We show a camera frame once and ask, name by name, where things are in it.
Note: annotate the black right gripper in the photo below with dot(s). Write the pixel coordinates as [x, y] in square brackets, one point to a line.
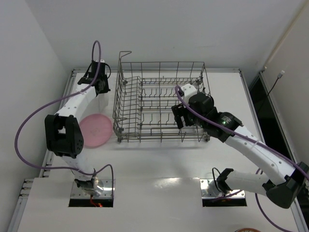
[182, 113]

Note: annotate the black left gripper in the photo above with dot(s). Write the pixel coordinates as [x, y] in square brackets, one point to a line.
[101, 85]

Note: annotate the white deep plate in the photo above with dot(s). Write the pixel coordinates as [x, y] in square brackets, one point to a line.
[103, 101]

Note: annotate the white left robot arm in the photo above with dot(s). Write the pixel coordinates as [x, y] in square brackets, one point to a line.
[63, 133]

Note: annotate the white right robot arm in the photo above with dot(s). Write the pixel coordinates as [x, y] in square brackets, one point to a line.
[281, 180]

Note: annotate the pink round plate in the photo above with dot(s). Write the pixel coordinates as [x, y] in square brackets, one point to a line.
[96, 130]

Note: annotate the brown round object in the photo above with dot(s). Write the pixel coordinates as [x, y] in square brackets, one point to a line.
[247, 230]

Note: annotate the grey wire dish rack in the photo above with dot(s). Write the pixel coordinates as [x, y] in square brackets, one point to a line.
[145, 94]

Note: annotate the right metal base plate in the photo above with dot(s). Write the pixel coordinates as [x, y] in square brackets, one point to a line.
[210, 192]

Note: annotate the metal base plate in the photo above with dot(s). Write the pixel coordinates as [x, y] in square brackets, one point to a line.
[210, 192]
[103, 190]

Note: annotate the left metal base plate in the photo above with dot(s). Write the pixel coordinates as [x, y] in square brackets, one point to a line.
[103, 190]

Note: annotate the beige wall conduit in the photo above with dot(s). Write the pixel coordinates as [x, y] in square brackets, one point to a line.
[285, 34]

